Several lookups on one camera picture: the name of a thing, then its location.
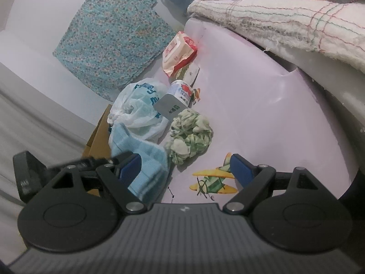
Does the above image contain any pink wet wipes pack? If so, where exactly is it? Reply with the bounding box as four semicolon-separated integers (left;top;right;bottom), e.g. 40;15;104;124
162;32;197;77

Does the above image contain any brown cardboard box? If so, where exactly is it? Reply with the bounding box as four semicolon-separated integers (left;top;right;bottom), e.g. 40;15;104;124
82;103;113;198

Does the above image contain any white plastic bag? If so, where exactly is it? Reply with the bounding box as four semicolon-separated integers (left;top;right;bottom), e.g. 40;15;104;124
107;78;168;142

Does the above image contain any floral blue wall cloth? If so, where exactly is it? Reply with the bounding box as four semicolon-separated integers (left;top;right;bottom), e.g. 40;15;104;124
53;0;175;101

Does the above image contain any rolled white blanket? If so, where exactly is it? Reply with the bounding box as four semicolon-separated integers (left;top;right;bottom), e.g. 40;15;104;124
188;0;364;71

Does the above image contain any small white tissue pack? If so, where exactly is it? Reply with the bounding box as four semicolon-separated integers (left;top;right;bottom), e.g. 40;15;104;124
154;80;193;122

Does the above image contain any green white scrunchie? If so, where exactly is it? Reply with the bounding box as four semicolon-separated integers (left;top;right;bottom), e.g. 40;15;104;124
165;109;214;166

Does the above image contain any light blue checked towel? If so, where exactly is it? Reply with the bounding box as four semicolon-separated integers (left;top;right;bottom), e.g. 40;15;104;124
109;124;169;205

